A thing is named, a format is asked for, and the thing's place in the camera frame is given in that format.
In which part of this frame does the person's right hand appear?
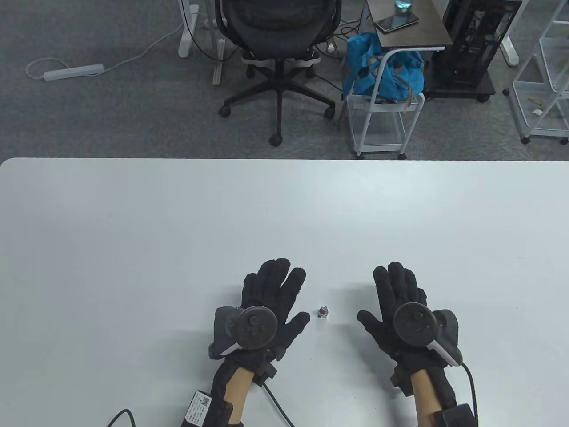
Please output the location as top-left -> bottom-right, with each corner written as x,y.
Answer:
357,262 -> 449,372

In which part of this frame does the person's left hand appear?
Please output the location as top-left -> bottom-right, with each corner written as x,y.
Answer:
229,259 -> 311,367

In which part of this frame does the person's right forearm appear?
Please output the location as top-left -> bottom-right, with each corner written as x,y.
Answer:
396,361 -> 458,427

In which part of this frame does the person's left forearm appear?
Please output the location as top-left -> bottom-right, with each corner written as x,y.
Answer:
210,356 -> 267,427

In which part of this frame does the black controller on right glove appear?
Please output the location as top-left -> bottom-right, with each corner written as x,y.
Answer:
393,302 -> 463,368

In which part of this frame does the black controller on glove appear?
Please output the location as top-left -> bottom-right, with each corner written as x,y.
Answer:
393,302 -> 463,368
209,305 -> 279,361

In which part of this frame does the black controller on left glove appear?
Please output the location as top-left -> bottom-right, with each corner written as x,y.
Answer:
209,305 -> 279,361

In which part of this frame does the small black sensor box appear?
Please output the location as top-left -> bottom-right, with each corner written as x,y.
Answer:
391,365 -> 414,395
252,362 -> 278,386

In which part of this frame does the blue bag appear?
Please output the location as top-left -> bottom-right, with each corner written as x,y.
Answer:
341,32 -> 426,102

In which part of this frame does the white desk leg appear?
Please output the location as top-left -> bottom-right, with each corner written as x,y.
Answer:
177,0 -> 201,59
501,35 -> 521,68
212,39 -> 228,86

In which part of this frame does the white shelf rack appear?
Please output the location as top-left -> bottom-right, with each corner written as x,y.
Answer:
503,0 -> 569,146

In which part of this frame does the black mesh office chair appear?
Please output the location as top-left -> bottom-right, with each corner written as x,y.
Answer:
214,0 -> 344,148

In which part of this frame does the black computer case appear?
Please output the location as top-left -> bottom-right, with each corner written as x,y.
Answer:
422,0 -> 523,104

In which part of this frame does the brown side table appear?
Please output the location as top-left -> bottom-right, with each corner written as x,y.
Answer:
365,0 -> 454,51

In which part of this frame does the black smartphone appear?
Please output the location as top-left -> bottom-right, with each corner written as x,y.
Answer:
373,13 -> 420,33

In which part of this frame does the white power strip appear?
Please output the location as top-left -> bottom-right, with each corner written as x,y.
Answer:
26,18 -> 187,82

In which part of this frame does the black cable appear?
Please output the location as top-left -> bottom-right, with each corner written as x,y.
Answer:
106,409 -> 136,427
460,362 -> 479,412
262,383 -> 297,427

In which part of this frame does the black wrist camera white label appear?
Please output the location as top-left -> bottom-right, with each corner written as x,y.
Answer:
181,390 -> 234,427

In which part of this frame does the white wire cart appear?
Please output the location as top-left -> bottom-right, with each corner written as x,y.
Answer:
346,45 -> 446,160

